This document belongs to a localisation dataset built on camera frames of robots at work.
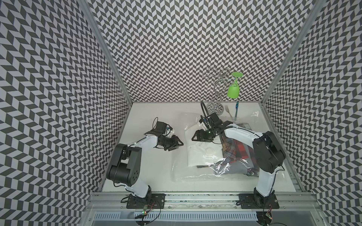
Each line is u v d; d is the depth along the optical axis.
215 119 0.75
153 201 0.72
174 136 0.83
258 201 0.64
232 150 0.83
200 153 0.88
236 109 1.12
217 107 1.24
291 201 0.76
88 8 0.72
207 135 0.79
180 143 0.86
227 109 1.15
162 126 0.75
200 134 0.81
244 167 0.79
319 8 0.67
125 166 0.46
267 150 0.51
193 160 0.84
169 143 0.81
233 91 0.95
